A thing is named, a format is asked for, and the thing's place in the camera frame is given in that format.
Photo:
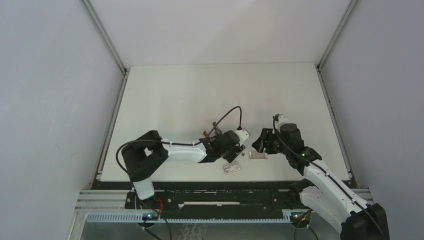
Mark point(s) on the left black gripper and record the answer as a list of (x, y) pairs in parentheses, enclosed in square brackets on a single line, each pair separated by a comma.
[(236, 149)]

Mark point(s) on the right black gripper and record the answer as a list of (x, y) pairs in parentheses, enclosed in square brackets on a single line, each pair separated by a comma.
[(267, 135)]

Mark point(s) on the metal stapler magazine piece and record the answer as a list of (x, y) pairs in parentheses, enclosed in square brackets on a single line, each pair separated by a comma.
[(216, 129)]

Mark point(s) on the red white staple box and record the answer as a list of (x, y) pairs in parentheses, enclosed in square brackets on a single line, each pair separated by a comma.
[(231, 168)]

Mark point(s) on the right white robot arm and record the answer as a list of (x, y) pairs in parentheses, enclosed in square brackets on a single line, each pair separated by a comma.
[(353, 217)]

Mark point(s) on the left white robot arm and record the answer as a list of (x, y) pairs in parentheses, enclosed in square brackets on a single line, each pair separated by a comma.
[(141, 157)]

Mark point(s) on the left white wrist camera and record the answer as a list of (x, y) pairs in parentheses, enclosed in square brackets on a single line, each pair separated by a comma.
[(243, 135)]

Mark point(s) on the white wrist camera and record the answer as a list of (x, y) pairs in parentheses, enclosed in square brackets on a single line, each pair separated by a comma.
[(279, 120), (243, 135)]

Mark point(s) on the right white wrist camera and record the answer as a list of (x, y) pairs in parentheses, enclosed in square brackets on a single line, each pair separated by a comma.
[(279, 120)]

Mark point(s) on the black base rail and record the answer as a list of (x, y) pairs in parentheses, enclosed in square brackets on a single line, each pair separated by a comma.
[(204, 200)]

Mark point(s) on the white slotted cable duct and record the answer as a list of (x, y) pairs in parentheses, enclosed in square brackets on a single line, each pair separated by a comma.
[(149, 217)]

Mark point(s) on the right aluminium frame rail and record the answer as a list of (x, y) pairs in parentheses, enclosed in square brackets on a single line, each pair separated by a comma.
[(320, 70)]

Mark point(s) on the aluminium frame rail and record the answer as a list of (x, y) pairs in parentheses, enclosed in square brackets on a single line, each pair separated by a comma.
[(320, 70), (93, 16)]

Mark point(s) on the left aluminium frame rail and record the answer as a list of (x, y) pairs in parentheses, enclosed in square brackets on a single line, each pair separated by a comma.
[(93, 16)]

